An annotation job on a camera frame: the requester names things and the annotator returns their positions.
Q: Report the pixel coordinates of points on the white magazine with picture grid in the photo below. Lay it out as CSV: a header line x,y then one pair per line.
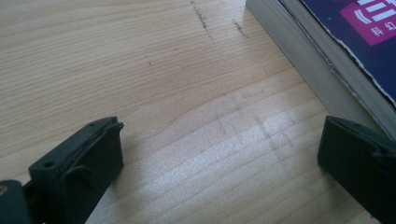
x,y
299,53

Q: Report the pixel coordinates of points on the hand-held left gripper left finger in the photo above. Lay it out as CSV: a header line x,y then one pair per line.
x,y
81,168

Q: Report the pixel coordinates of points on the dark purple magazine magenta label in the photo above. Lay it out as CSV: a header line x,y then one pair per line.
x,y
367,46

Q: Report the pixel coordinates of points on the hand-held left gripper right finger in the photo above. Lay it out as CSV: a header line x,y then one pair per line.
x,y
358,161

